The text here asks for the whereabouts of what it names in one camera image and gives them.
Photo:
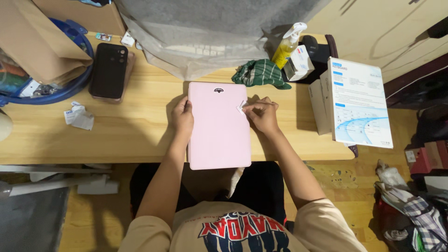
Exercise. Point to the person's left hand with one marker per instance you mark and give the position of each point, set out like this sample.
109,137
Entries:
181,119

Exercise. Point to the person's right hand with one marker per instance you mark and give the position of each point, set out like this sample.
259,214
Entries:
266,117

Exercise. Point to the small white wipe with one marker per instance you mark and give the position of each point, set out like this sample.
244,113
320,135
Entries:
240,107

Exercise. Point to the pink tablet case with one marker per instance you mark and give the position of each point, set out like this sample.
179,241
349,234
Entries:
218,136

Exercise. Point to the green striped cloth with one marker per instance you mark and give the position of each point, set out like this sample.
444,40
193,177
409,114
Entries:
260,73

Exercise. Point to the small white carton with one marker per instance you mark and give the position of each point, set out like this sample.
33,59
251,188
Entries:
299,63

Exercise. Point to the pink phone case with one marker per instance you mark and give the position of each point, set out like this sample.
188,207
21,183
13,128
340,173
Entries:
130,75

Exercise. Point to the yellow spray bottle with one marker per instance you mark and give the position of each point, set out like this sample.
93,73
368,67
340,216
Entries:
284,49

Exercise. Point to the person's black shorts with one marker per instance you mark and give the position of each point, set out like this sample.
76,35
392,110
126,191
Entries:
262,189

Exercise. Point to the black mouse pad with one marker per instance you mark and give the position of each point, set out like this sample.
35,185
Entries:
323,57

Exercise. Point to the black computer mouse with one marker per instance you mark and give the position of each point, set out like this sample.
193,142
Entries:
310,44

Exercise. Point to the black phone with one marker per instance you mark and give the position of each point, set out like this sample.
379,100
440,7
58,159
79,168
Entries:
109,70

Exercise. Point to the white keyboard box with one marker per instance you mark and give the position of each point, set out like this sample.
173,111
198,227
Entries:
360,101

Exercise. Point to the small white charger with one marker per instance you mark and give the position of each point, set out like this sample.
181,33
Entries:
128,39

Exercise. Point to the crumpled white wrapper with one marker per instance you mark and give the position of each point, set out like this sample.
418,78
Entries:
79,117

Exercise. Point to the blue plastic basket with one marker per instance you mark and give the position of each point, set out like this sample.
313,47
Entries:
75,87

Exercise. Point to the small colourful packet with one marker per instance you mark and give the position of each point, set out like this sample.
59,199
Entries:
103,36

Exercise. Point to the person's beige printed shirt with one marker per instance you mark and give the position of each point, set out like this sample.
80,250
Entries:
241,232

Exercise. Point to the white boards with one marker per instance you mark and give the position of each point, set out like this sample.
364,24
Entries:
59,182

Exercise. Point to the brown cardboard box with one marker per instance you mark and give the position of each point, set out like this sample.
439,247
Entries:
87,14

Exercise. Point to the brown paper bag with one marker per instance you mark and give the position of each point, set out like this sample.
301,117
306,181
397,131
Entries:
38,42

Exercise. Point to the red cardboard boxes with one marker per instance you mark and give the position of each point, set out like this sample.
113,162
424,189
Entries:
425,157

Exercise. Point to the dark bag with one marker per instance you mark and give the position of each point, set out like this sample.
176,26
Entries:
434,124

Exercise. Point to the heap of clothes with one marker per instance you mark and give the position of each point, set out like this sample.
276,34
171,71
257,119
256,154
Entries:
413,213

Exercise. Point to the white round object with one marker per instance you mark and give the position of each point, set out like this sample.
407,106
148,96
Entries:
5,126

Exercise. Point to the grey panel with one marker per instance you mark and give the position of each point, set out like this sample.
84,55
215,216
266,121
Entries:
31,220

